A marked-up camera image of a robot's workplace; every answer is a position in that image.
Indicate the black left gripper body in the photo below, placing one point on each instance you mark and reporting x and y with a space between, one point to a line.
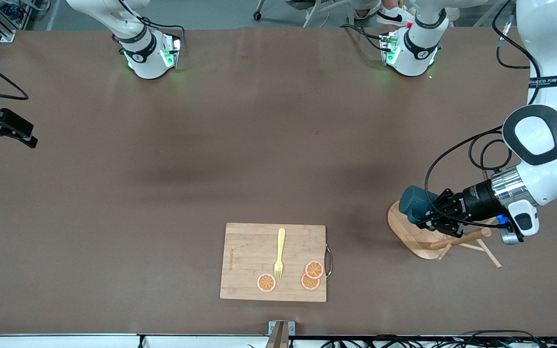
474 198

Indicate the dark teal mug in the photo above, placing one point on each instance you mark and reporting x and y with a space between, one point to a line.
411 203

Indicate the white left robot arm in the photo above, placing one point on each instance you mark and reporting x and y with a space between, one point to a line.
544 145

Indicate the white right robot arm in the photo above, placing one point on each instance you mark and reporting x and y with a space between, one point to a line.
148 63

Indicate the wooden mug rack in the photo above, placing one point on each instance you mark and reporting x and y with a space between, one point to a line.
404 234

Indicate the orange slice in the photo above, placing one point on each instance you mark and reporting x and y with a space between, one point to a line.
307 284
266 282
314 269

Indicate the yellow plastic fork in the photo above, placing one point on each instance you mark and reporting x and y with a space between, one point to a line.
281 241

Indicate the white sneaker black swoosh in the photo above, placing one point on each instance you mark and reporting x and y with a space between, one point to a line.
394 17

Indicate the bamboo cutting board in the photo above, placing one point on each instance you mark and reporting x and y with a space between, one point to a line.
249 261

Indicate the office chair base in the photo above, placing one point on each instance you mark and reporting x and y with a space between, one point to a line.
257 16

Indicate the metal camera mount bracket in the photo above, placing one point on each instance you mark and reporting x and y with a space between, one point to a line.
281 333

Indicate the white table edge rail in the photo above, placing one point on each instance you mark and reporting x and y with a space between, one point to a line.
41 341

